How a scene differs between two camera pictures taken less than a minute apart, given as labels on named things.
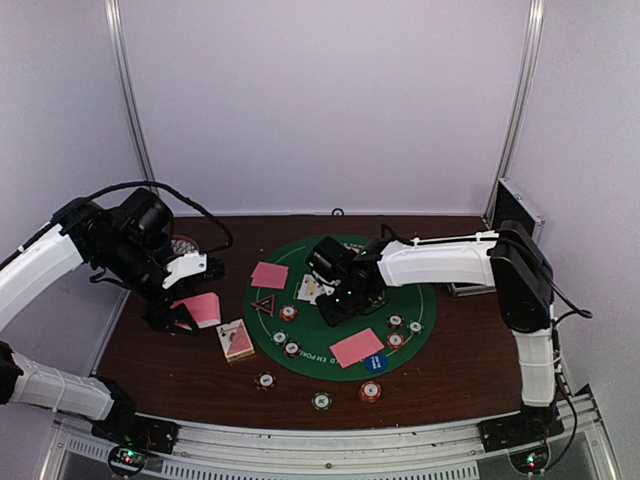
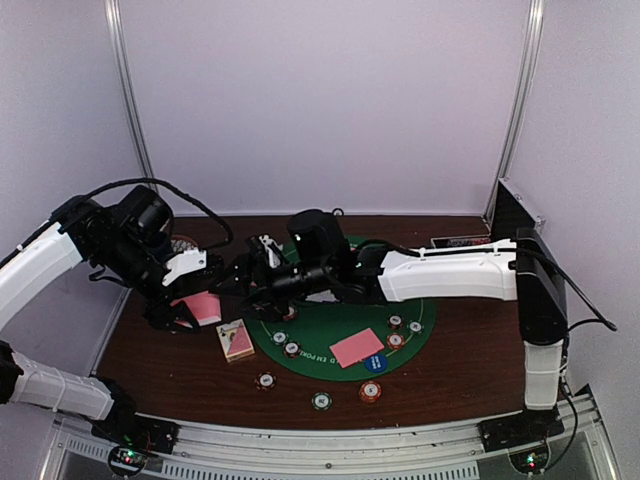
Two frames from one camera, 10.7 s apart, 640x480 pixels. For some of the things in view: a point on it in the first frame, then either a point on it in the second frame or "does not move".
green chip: x=414 y=326 does not move
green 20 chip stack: x=322 y=401 does not move
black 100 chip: x=395 y=321 does not move
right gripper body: x=348 y=305 → x=277 y=290
